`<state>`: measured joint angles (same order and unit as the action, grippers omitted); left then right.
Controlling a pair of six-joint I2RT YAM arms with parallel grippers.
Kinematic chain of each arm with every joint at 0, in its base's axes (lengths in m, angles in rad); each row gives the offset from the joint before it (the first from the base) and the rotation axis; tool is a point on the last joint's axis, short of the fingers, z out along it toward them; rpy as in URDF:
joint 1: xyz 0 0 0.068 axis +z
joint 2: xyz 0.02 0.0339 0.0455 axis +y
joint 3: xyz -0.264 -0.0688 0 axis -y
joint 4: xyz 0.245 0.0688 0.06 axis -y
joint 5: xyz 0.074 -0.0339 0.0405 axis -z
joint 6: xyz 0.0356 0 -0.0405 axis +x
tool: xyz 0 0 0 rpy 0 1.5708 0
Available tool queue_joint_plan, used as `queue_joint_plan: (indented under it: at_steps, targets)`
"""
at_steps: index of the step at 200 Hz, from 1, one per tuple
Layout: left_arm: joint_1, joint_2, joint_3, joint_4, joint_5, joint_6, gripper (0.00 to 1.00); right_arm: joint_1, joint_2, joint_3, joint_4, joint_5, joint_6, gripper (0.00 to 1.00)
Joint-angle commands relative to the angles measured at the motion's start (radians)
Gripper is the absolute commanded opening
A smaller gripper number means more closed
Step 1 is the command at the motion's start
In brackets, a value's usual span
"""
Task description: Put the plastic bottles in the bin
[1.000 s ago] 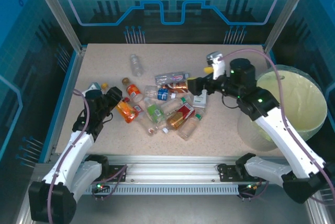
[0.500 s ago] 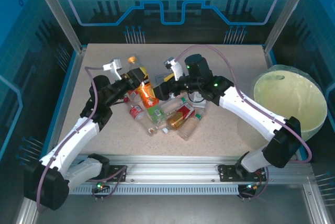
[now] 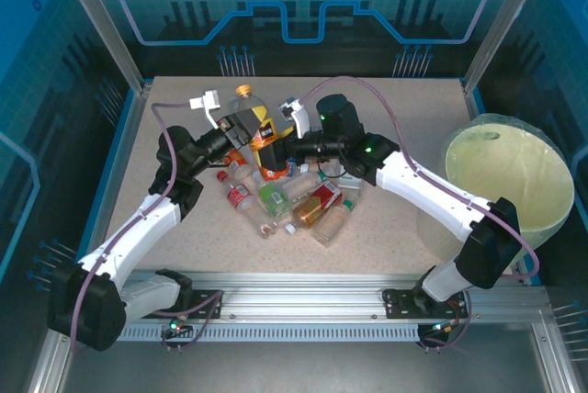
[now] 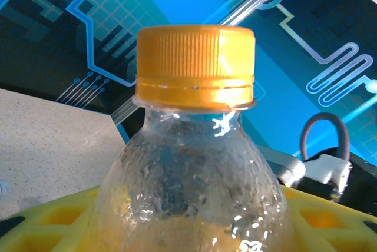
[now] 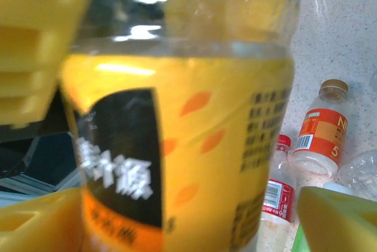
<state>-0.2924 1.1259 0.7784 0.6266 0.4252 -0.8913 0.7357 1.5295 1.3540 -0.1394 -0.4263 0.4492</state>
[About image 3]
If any slim clear bottle green band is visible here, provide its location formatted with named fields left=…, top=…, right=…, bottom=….
left=279, top=170, right=330, bottom=204

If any wide clear bottle green band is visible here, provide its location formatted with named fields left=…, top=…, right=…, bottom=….
left=311, top=197, right=358, bottom=247

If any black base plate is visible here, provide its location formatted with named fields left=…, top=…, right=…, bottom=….
left=181, top=289, right=225, bottom=320
left=382, top=288, right=422, bottom=320

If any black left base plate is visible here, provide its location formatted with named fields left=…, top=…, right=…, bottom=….
left=181, top=289, right=225, bottom=320

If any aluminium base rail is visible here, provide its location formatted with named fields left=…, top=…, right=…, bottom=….
left=128, top=272, right=548, bottom=320

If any aluminium frame post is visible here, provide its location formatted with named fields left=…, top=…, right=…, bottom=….
left=50, top=0, right=146, bottom=91
left=463, top=0, right=552, bottom=91

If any left controller with green light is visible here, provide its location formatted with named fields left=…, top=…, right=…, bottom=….
left=160, top=317, right=194, bottom=353

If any clear bottle pale label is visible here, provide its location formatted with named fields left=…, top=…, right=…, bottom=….
left=340, top=171, right=368, bottom=193

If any blue label clear bottle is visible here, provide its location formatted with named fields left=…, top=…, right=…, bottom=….
left=282, top=157, right=310, bottom=178

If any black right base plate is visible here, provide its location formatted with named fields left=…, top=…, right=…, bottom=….
left=382, top=288, right=422, bottom=320

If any slotted grey cable duct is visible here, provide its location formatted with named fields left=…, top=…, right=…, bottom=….
left=117, top=322, right=426, bottom=343

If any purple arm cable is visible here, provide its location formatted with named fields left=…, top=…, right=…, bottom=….
left=298, top=74, right=541, bottom=280
left=68, top=101, right=194, bottom=355

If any amber tea bottle red label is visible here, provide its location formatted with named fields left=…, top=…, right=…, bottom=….
left=284, top=180, right=344, bottom=234

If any controller with green light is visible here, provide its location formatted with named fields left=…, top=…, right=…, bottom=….
left=417, top=319, right=460, bottom=353
left=160, top=317, right=194, bottom=353

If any pale green bin with liner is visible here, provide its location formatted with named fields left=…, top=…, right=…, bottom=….
left=415, top=112, right=575, bottom=270

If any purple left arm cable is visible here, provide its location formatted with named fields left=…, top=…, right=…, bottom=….
left=68, top=101, right=194, bottom=355

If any large orange juice bottle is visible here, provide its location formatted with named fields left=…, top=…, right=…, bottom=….
left=229, top=84, right=298, bottom=183

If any right controller with green light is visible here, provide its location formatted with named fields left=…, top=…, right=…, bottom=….
left=417, top=319, right=460, bottom=353

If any red label cola bottle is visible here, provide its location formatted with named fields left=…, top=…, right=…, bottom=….
left=215, top=170, right=256, bottom=224

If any small orange label bottle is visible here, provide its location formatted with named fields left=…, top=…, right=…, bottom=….
left=227, top=148, right=254, bottom=181

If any green label clear bottle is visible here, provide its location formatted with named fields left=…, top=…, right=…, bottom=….
left=254, top=179, right=293, bottom=241

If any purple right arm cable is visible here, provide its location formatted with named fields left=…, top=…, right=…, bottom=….
left=298, top=74, right=541, bottom=280

